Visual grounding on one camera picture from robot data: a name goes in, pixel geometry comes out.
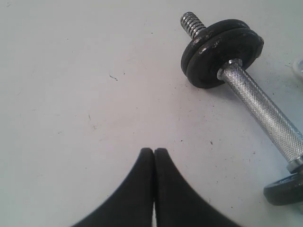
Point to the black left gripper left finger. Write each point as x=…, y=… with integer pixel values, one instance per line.
x=131, y=204

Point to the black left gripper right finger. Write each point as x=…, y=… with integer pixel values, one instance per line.
x=177, y=204

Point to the black weight plate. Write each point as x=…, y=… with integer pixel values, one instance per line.
x=240, y=43
x=201, y=34
x=285, y=191

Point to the chrome dumbbell bar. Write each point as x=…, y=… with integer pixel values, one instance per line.
x=285, y=136

